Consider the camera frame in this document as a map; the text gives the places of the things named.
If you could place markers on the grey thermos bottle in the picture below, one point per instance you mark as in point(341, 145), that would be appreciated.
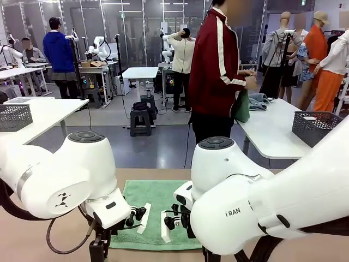
point(149, 94)

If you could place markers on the dark garments on rack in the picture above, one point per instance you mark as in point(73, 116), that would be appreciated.
point(331, 41)

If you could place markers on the yellow cup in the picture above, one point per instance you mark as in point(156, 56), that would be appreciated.
point(91, 86)

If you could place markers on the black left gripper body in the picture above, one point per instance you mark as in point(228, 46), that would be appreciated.
point(99, 251)

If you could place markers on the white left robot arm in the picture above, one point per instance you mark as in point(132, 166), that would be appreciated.
point(54, 174)

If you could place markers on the person in blue hoodie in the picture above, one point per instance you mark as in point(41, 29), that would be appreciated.
point(58, 52)

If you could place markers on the green terry towel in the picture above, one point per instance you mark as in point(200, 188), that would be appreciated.
point(242, 109)
point(152, 191)

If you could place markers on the seated person in grey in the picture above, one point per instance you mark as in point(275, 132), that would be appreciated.
point(32, 54)

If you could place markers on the black tripod pole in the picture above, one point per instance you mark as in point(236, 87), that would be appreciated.
point(285, 54)
point(77, 68)
point(117, 49)

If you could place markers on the white panel on pole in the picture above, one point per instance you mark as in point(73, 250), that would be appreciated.
point(163, 27)

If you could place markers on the person in cream sweater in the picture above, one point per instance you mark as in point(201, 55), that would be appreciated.
point(182, 57)

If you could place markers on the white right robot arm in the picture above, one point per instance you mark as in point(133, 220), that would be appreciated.
point(272, 207)

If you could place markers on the white background table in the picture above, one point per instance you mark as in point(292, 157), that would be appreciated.
point(140, 72)

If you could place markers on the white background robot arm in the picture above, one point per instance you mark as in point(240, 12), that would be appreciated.
point(16, 54)
point(102, 50)
point(167, 53)

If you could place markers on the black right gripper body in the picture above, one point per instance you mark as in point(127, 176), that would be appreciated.
point(189, 223)

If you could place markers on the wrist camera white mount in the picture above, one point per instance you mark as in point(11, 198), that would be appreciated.
point(143, 221)
point(165, 226)

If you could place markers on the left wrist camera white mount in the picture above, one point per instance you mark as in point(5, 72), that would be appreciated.
point(143, 221)

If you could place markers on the white side table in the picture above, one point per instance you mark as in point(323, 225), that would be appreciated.
point(272, 131)
point(54, 109)

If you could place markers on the mannequin white shirt orange trousers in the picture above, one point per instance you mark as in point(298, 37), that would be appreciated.
point(327, 90)

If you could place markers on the person's right hand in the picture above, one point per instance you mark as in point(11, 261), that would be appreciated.
point(251, 84)

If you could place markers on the grey plastic step stool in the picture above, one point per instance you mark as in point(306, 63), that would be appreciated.
point(140, 132)
point(94, 94)
point(152, 105)

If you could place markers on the person's left hand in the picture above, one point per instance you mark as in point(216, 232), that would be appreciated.
point(251, 74)

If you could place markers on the mannequin in grey shirt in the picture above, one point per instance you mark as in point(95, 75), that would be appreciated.
point(274, 46)

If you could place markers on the brown cardboard box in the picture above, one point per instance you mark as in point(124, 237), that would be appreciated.
point(90, 65)

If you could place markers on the black bag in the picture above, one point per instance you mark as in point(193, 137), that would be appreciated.
point(140, 106)

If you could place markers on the white storage shelf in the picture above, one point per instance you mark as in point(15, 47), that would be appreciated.
point(252, 66)

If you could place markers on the person in blue floral top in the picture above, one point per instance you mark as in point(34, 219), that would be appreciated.
point(304, 52)

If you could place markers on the white background workbench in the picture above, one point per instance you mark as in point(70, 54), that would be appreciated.
point(16, 72)
point(92, 70)

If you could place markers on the mannequin in orange vest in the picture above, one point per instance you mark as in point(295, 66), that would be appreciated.
point(316, 46)

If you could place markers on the person's right forearm red sleeve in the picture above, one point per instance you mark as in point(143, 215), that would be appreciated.
point(231, 79)

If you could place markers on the grey mesh basket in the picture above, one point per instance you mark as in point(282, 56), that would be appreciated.
point(15, 117)
point(308, 133)

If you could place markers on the person in red jacket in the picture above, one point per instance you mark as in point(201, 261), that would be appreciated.
point(210, 68)

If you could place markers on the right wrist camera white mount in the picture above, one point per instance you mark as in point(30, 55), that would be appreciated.
point(165, 226)

